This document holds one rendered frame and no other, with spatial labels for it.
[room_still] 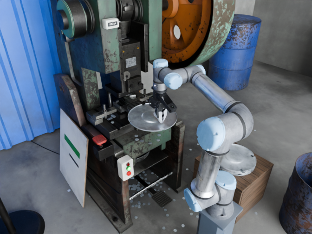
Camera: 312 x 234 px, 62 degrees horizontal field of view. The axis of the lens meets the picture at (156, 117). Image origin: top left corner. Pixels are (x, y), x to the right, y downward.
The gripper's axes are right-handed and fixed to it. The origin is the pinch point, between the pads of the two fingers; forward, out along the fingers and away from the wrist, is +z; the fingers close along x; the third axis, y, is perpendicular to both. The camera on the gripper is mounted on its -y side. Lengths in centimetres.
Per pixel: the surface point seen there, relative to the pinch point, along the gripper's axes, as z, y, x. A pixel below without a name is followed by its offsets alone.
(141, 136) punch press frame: 15.1, 12.7, 5.3
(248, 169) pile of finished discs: 41, -34, -47
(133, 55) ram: -30.2, 28.0, -2.0
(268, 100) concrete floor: 80, 38, -214
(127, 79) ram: -17.8, 26.2, 4.3
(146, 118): 0.7, 9.2, 4.5
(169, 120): 1.7, 0.5, -5.9
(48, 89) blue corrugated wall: 32, 148, 16
